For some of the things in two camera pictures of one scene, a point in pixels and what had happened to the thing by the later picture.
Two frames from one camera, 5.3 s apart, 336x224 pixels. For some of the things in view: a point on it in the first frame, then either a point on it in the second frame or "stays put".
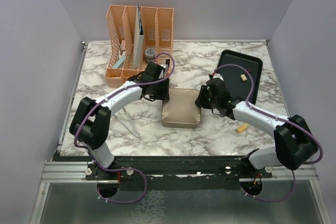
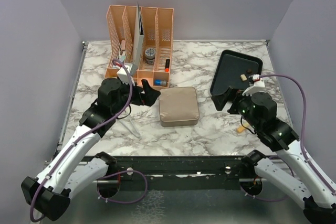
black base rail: (171, 173) stays put
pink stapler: (122, 52) stays put
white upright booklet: (138, 41) stays put
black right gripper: (200, 100) → (220, 100)
